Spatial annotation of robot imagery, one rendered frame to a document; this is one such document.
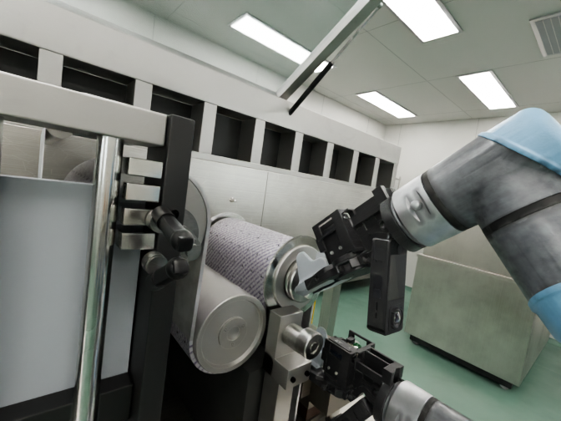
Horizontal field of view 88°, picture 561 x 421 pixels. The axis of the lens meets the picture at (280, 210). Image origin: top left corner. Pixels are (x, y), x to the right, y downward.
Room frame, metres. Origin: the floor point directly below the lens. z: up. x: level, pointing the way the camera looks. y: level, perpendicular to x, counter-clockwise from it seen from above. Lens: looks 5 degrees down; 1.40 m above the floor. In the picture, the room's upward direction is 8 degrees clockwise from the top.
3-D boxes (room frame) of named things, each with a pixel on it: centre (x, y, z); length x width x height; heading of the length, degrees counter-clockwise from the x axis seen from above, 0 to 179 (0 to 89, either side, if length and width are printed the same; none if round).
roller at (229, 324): (0.51, 0.13, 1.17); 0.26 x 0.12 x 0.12; 41
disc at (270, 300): (0.49, -0.05, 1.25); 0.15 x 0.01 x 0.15; 131
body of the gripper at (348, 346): (0.45, -0.17, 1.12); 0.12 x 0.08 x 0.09; 41
